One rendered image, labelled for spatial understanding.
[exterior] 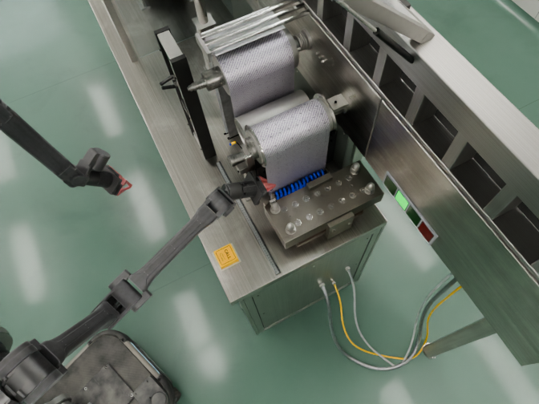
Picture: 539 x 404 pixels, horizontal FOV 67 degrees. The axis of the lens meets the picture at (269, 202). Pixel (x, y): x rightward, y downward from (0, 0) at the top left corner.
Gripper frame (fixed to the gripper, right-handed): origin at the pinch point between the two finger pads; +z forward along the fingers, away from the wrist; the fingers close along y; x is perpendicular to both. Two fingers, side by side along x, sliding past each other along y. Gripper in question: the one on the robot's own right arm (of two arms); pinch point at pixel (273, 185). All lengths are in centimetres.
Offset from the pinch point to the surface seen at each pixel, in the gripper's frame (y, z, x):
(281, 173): 0.2, 0.3, 6.6
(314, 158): 0.2, 11.6, 13.0
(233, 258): 12.4, -13.0, -24.5
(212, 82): -28.1, -19.2, 21.2
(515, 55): -66, 254, 25
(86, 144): -149, -13, -131
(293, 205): 8.7, 5.3, -1.9
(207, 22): -76, 3, 14
